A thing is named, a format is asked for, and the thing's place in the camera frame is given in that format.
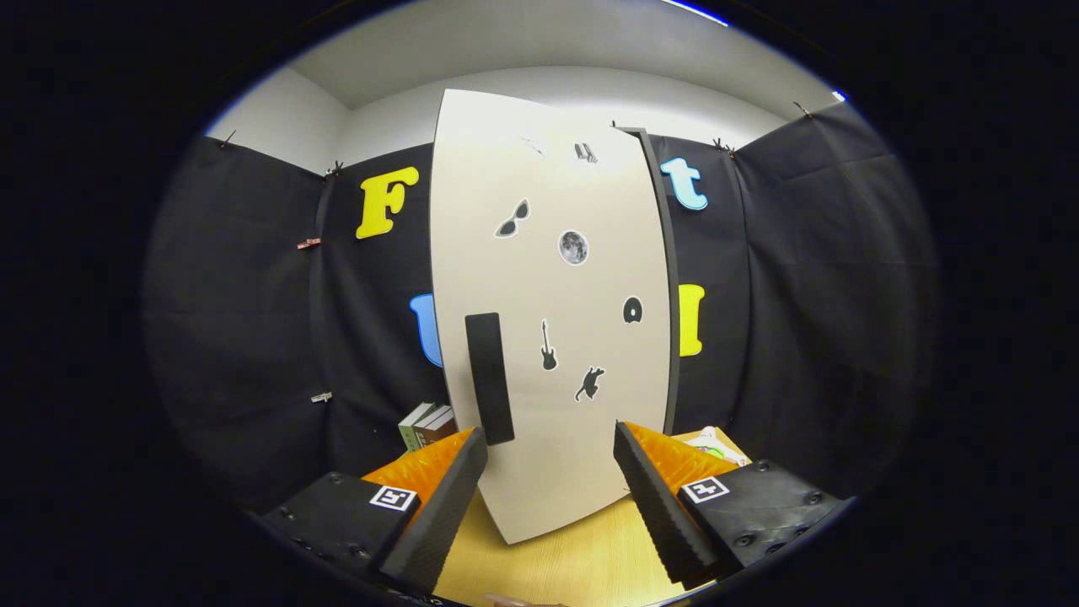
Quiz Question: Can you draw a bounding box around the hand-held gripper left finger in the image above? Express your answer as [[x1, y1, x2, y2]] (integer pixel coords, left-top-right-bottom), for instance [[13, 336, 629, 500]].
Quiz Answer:
[[261, 426, 490, 598]]

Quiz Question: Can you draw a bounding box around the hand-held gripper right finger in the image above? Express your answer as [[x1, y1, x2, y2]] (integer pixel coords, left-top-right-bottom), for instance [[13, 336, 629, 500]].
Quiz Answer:
[[613, 420, 854, 591]]

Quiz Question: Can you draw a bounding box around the black door handle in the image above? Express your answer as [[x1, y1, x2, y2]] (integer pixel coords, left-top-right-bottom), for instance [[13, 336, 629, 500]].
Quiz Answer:
[[464, 312, 516, 447]]

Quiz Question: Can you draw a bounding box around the white green plastic packet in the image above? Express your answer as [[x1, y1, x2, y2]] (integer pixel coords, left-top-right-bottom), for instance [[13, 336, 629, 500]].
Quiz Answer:
[[674, 426, 751, 469]]

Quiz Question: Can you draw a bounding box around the dark brown book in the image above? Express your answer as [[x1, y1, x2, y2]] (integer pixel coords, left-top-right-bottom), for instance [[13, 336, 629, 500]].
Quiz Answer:
[[419, 411, 459, 446]]

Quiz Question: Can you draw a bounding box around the green cover book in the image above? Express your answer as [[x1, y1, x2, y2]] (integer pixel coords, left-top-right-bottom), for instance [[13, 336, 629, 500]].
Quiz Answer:
[[398, 402, 435, 454]]

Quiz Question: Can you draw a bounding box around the grey cabinet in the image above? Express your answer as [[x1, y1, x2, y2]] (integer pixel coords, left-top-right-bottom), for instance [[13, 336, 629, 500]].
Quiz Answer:
[[618, 126, 682, 437]]

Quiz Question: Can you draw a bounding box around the black backdrop cloth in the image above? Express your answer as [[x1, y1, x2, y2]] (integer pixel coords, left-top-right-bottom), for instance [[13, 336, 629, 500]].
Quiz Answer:
[[143, 101, 941, 515]]

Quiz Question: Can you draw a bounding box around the long ceiling light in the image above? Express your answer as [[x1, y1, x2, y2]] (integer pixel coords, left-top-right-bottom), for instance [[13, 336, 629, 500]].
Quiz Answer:
[[660, 0, 730, 28]]

